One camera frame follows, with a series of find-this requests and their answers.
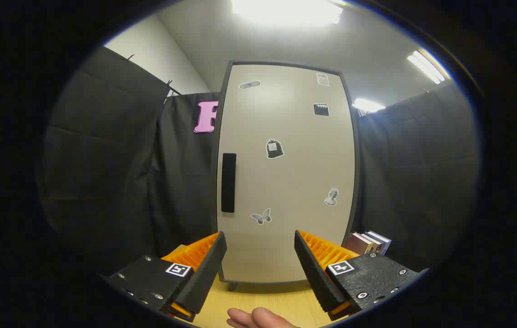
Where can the long ceiling strip light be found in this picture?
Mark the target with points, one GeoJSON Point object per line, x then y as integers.
{"type": "Point", "coordinates": [427, 67]}

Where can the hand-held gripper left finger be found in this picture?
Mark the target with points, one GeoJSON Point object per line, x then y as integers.
{"type": "Point", "coordinates": [206, 278]}

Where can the large ceiling light panel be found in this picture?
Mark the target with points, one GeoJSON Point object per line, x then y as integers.
{"type": "Point", "coordinates": [286, 11]}

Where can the black backdrop cloth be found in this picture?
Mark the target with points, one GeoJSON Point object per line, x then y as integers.
{"type": "Point", "coordinates": [103, 159]}

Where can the beige cabinet door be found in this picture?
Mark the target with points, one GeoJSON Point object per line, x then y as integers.
{"type": "Point", "coordinates": [286, 182]}

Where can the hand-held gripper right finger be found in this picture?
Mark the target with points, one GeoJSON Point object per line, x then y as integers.
{"type": "Point", "coordinates": [315, 278]}

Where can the dark spine book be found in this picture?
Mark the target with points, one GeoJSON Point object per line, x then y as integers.
{"type": "Point", "coordinates": [374, 243]}

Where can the small ceiling light panel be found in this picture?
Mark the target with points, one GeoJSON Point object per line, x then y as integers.
{"type": "Point", "coordinates": [368, 105]}

